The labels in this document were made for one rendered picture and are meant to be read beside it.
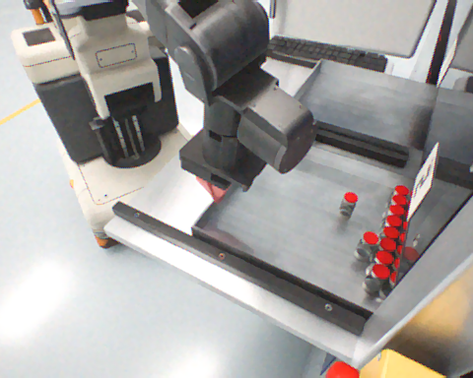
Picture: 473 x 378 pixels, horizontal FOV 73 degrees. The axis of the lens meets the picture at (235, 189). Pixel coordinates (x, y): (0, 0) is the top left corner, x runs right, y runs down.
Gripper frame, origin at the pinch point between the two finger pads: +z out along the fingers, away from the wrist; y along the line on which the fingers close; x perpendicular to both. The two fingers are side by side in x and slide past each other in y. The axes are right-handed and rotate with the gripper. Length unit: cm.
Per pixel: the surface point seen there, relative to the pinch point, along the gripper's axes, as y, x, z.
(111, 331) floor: -34, -12, 98
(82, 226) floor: -82, 18, 103
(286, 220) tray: 10.2, 4.4, 3.7
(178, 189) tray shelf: -9.0, 1.7, 6.2
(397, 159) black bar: 22.7, 26.4, 0.7
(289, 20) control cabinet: -24, 88, 9
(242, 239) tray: 5.8, -2.1, 4.3
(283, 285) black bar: 14.1, -6.9, 1.5
